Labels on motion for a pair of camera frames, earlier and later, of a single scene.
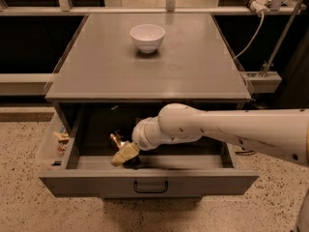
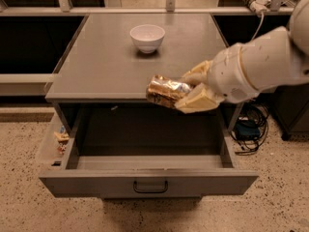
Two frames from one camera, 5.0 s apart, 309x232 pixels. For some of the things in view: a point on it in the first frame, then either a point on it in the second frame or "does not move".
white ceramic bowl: x=148 y=37 does not move
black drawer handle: x=151 y=190 does not move
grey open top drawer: x=200 y=167 does not move
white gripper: x=140 y=136 -> x=228 y=75
